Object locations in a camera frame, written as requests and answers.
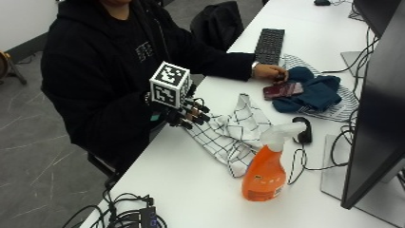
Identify grey monitor stand base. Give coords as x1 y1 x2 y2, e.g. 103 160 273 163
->
318 134 405 228

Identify white grid-patterned cloth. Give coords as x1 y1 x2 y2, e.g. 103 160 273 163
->
182 92 274 179

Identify black power adapter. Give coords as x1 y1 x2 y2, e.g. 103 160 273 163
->
290 116 314 144

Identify orange spray bottle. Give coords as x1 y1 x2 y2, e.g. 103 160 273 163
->
239 122 307 202

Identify thin black adapter cable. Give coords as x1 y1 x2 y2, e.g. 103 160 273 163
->
286 124 356 186

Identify white marker cube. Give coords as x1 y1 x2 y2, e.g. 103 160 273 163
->
147 61 193 109

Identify bundle of black cables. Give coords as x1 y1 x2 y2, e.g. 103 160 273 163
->
62 189 169 228

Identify black hub box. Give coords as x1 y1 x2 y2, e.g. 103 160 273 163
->
138 205 159 228

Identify black monitor cables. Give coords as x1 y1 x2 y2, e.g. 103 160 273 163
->
319 27 380 127

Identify wooden stool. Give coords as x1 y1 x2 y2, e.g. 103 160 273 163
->
0 49 27 86

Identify small grey monitor base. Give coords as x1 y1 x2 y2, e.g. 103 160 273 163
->
339 50 368 79

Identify black keyboard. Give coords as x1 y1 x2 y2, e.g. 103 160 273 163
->
253 28 286 67

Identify grey striped white cloth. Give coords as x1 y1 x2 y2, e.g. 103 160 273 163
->
281 53 360 124

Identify dark blue cloth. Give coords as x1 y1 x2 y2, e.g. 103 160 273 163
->
270 66 342 114

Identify person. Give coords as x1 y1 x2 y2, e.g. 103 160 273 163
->
38 0 257 179

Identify maroon smartphone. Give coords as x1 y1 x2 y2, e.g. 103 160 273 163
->
262 81 305 102

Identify small black monitor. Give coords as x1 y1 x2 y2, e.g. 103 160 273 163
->
351 0 402 38

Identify large black monitor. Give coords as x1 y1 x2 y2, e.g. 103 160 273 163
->
339 0 405 211

